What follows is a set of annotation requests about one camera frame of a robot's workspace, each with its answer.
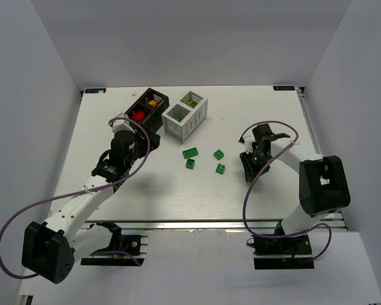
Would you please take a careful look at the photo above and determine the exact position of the red curved lego brick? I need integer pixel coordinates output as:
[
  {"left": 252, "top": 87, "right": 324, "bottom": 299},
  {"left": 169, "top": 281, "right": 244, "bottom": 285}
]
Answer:
[{"left": 132, "top": 110, "right": 147, "bottom": 122}]

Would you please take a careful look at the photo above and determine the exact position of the orange long lego brick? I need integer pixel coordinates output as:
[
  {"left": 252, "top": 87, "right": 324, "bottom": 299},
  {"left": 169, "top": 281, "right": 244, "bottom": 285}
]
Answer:
[{"left": 147, "top": 99, "right": 159, "bottom": 108}]

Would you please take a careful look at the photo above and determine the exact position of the green long lego brick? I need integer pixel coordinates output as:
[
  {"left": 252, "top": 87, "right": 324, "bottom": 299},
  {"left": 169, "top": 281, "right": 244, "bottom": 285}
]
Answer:
[{"left": 182, "top": 147, "right": 199, "bottom": 159}]

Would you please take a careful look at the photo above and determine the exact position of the green upturned square lego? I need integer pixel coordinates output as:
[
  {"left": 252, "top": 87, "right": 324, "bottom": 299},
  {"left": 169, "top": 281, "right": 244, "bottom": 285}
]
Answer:
[{"left": 185, "top": 158, "right": 196, "bottom": 170}]

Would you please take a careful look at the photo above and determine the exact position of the lime and green lego stack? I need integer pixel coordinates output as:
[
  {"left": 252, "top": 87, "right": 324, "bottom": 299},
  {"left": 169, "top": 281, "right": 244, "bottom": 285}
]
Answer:
[{"left": 187, "top": 100, "right": 198, "bottom": 108}]

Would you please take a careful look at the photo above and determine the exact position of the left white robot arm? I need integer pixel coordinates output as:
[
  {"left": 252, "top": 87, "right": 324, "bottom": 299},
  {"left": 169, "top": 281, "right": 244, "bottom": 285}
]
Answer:
[{"left": 22, "top": 130, "right": 161, "bottom": 283}]

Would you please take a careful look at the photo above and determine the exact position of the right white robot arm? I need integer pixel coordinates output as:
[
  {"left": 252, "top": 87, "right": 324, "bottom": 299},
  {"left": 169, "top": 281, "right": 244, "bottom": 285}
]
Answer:
[{"left": 239, "top": 121, "right": 351, "bottom": 240}]

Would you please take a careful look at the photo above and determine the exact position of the black slotted container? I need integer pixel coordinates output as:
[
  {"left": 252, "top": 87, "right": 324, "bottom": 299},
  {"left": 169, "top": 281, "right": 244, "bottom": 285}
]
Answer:
[{"left": 124, "top": 88, "right": 170, "bottom": 149}]

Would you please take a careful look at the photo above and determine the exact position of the white slotted container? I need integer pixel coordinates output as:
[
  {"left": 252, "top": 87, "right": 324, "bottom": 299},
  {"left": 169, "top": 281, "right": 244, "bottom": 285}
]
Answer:
[{"left": 162, "top": 90, "right": 208, "bottom": 144}]

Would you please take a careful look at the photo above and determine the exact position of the left blue corner label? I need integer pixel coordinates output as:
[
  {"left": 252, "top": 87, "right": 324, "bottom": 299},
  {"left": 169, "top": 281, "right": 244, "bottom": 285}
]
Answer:
[{"left": 84, "top": 88, "right": 106, "bottom": 94}]

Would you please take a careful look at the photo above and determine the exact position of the blue corner label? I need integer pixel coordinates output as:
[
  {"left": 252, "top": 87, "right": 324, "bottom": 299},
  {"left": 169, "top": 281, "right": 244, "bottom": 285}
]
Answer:
[
  {"left": 84, "top": 88, "right": 106, "bottom": 94},
  {"left": 273, "top": 85, "right": 295, "bottom": 91}
]

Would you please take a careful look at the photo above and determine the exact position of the right blue corner label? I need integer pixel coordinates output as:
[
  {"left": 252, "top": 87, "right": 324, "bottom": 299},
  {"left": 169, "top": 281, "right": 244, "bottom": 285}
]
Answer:
[{"left": 273, "top": 85, "right": 295, "bottom": 91}]

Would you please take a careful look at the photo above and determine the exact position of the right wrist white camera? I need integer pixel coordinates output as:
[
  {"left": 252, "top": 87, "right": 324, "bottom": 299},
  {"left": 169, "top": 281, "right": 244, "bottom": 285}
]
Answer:
[{"left": 239, "top": 135, "right": 256, "bottom": 154}]

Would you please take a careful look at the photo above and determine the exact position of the wrist white camera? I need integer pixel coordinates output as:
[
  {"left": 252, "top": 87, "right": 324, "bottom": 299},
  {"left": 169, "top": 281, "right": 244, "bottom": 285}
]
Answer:
[
  {"left": 108, "top": 117, "right": 134, "bottom": 134},
  {"left": 239, "top": 135, "right": 256, "bottom": 154}
]

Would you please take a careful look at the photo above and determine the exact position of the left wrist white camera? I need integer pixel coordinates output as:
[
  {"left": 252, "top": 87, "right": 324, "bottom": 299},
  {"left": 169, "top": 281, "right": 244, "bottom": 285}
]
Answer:
[{"left": 108, "top": 117, "right": 134, "bottom": 134}]

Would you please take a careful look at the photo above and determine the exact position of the aluminium table front rail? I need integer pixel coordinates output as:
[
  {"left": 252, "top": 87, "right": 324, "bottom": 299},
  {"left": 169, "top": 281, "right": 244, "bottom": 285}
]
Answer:
[{"left": 81, "top": 220, "right": 279, "bottom": 230}]

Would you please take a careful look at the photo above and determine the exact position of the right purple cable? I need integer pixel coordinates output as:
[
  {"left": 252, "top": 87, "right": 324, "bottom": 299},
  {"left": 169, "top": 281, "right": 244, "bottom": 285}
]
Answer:
[{"left": 242, "top": 120, "right": 333, "bottom": 262}]

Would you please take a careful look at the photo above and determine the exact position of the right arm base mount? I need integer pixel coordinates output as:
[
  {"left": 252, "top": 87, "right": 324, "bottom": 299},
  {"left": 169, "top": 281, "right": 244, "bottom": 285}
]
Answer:
[{"left": 246, "top": 224, "right": 314, "bottom": 270}]

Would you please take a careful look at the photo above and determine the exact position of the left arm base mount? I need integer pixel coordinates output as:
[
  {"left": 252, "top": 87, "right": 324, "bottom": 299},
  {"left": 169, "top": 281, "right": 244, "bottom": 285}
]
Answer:
[{"left": 80, "top": 221, "right": 148, "bottom": 266}]

